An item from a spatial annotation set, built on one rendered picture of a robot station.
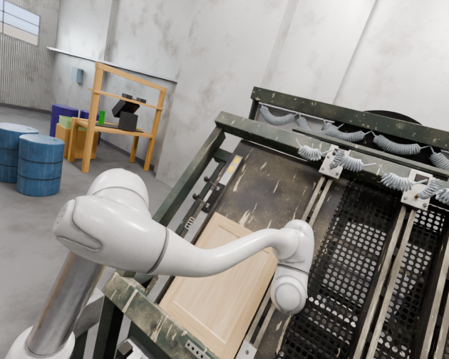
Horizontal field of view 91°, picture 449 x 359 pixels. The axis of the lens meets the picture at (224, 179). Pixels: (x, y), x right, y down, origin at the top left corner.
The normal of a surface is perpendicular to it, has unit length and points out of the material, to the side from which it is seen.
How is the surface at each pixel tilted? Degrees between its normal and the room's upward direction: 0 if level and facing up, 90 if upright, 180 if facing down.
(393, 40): 90
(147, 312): 56
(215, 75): 90
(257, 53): 90
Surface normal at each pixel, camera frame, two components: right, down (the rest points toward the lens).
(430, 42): -0.50, 0.07
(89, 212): 0.40, -0.51
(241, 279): -0.22, -0.44
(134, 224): 0.66, -0.58
